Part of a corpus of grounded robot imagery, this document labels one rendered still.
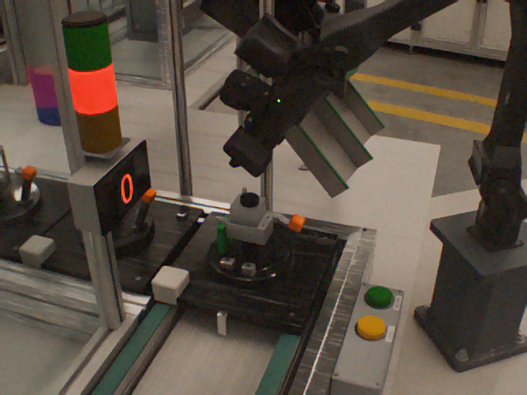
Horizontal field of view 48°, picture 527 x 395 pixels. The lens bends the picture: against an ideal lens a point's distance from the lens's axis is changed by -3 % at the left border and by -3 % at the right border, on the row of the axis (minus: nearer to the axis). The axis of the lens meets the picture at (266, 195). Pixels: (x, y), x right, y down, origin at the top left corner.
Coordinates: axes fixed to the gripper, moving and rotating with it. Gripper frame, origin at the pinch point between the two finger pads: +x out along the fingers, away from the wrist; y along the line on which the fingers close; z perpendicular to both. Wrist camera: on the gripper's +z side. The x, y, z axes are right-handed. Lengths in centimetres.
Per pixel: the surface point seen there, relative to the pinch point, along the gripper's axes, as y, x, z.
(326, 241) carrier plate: -8.8, 9.3, -21.3
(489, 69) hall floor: -389, 63, -120
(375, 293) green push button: 2.2, 2.7, -29.3
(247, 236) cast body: 2.4, 10.2, -9.1
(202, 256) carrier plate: 1.5, 20.5, -6.6
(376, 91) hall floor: -315, 109, -59
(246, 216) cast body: 2.4, 7.2, -6.7
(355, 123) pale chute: -45.7, 7.1, -16.6
